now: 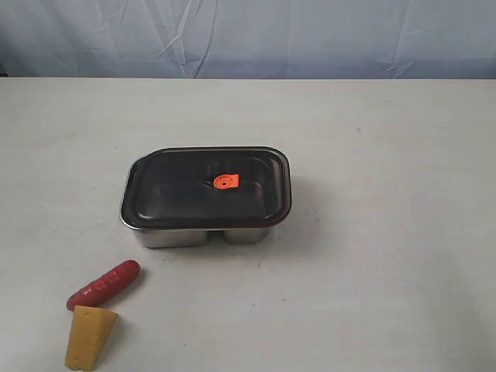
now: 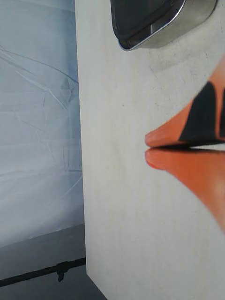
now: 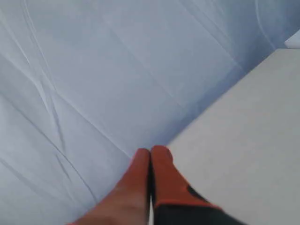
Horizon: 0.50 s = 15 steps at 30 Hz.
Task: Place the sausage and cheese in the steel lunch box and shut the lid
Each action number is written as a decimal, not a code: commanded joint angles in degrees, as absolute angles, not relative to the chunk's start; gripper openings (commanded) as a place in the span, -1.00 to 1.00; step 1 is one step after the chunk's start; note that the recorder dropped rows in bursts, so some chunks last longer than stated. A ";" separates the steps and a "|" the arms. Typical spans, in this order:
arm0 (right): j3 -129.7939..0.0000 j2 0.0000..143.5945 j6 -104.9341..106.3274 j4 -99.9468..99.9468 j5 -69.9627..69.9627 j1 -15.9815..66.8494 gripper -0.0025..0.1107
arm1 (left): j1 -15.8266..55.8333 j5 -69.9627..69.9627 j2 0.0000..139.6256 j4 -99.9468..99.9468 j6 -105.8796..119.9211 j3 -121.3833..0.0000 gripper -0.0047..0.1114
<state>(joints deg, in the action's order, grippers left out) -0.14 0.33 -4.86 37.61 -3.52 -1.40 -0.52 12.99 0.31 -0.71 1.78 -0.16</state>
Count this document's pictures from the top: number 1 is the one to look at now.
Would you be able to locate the dark transparent lid orange valve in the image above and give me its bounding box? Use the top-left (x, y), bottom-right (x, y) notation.
top-left (120, 146), bottom-right (292, 230)

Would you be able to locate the red toy sausage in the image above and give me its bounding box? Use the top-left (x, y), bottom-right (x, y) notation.
top-left (66, 260), bottom-right (141, 311)

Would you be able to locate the yellow toy cheese wedge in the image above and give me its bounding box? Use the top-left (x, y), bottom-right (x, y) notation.
top-left (65, 305), bottom-right (118, 371)

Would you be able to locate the steel two-compartment lunch box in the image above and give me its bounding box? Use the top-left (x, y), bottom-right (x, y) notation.
top-left (119, 146), bottom-right (293, 250)

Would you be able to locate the wrinkled blue-grey backdrop cloth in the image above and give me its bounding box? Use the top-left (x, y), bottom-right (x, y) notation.
top-left (1, 1), bottom-right (495, 79)

